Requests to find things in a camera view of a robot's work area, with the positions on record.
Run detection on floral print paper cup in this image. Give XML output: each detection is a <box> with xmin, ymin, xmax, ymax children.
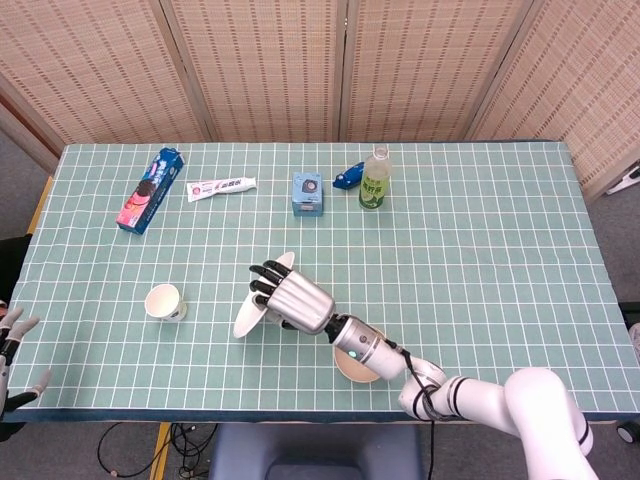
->
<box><xmin>144</xmin><ymin>283</ymin><xmax>189</xmax><ymax>324</ymax></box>

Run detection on blue cookie box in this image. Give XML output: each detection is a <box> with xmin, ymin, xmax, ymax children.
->
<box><xmin>115</xmin><ymin>146</ymin><xmax>184</xmax><ymax>236</ymax></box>

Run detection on black object beside table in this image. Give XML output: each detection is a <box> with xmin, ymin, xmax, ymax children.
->
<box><xmin>0</xmin><ymin>233</ymin><xmax>34</xmax><ymax>304</ymax></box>

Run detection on white stand foot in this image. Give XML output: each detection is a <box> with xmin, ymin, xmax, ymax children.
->
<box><xmin>606</xmin><ymin>164</ymin><xmax>640</xmax><ymax>196</ymax></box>

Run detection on white paper plate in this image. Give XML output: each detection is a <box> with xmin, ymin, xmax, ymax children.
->
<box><xmin>232</xmin><ymin>251</ymin><xmax>296</xmax><ymax>340</ymax></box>

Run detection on black floor cables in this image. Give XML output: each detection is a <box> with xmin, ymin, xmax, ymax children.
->
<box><xmin>97</xmin><ymin>422</ymin><xmax>220</xmax><ymax>480</ymax></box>

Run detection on green checked tablecloth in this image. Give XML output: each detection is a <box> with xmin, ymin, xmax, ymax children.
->
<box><xmin>7</xmin><ymin>142</ymin><xmax>639</xmax><ymax>424</ymax></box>

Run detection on green label tea bottle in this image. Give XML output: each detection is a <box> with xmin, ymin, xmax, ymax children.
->
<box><xmin>358</xmin><ymin>144</ymin><xmax>392</xmax><ymax>212</ymax></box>

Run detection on blue snack packet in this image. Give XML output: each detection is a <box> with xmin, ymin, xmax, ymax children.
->
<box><xmin>332</xmin><ymin>161</ymin><xmax>367</xmax><ymax>190</ymax></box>

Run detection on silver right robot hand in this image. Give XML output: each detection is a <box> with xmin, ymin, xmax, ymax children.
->
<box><xmin>248</xmin><ymin>259</ymin><xmax>335</xmax><ymax>335</ymax></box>

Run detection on blue padded robot base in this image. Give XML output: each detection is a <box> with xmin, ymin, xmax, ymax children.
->
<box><xmin>207</xmin><ymin>423</ymin><xmax>426</xmax><ymax>480</ymax></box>

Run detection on white toothpaste tube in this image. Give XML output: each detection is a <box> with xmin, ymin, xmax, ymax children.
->
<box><xmin>186</xmin><ymin>175</ymin><xmax>259</xmax><ymax>203</ymax></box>

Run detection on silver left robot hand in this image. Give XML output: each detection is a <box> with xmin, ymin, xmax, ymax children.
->
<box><xmin>0</xmin><ymin>299</ymin><xmax>54</xmax><ymax>441</ymax></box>

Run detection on beige plastic bowl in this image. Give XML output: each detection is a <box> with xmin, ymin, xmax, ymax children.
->
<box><xmin>332</xmin><ymin>327</ymin><xmax>389</xmax><ymax>385</ymax></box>

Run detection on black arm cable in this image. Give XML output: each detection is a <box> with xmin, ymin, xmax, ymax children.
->
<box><xmin>385</xmin><ymin>338</ymin><xmax>439</xmax><ymax>480</ymax></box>

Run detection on small light blue box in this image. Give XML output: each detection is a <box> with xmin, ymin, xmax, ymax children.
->
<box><xmin>291</xmin><ymin>172</ymin><xmax>325</xmax><ymax>218</ymax></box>

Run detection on bamboo folding screen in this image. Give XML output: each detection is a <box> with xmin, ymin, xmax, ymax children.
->
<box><xmin>0</xmin><ymin>0</ymin><xmax>640</xmax><ymax>202</ymax></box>

